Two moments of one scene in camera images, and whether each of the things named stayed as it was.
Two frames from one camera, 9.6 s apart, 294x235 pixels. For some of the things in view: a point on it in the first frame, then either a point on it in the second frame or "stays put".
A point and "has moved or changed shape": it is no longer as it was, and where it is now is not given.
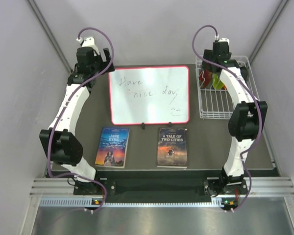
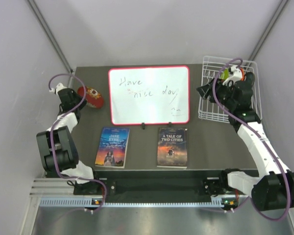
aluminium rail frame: [61, 191] stays put
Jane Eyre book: [112, 147] stays put
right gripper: [208, 55] -> [206, 90]
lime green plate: [217, 83] has moved or changed shape
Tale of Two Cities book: [171, 149] stays put
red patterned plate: [205, 78] -> [93, 97]
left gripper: [104, 64] -> [83, 101]
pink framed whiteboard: [149, 95] stays put
